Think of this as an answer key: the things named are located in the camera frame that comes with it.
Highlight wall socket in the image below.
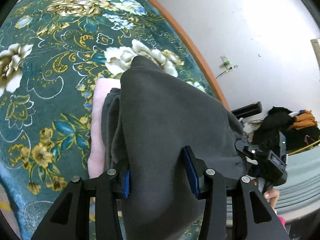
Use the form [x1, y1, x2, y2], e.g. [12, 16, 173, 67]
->
[220, 55, 232, 69]

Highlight black bar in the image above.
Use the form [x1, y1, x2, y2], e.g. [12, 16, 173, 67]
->
[231, 101, 262, 118]

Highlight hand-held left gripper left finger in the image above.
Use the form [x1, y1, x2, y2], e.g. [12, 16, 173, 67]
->
[31, 161, 132, 240]

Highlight grey striped sheet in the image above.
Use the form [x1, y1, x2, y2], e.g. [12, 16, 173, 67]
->
[225, 147, 320, 220]

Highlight pink folded garment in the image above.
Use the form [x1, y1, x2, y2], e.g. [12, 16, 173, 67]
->
[87, 78, 122, 203]

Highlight person's right hand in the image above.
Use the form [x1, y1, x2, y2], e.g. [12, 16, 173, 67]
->
[262, 189, 280, 209]

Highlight orange cloth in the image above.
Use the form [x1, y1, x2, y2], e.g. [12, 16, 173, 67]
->
[292, 110, 318, 129]

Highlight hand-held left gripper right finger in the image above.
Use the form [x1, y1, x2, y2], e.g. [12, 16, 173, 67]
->
[182, 145, 290, 240]

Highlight wooden bed frame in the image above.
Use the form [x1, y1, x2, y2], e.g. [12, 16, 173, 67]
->
[125, 0, 230, 110]

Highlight thin cable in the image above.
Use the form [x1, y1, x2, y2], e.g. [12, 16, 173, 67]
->
[215, 65, 238, 80]

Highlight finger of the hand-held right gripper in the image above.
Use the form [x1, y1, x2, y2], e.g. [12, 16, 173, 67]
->
[234, 139, 252, 158]

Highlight dark grey sweatshirt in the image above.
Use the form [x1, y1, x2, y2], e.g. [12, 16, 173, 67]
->
[119, 55, 250, 240]

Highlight teal floral blanket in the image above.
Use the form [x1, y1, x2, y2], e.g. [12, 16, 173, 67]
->
[0, 0, 230, 240]

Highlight black clothes pile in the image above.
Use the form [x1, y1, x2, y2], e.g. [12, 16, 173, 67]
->
[252, 106, 320, 153]

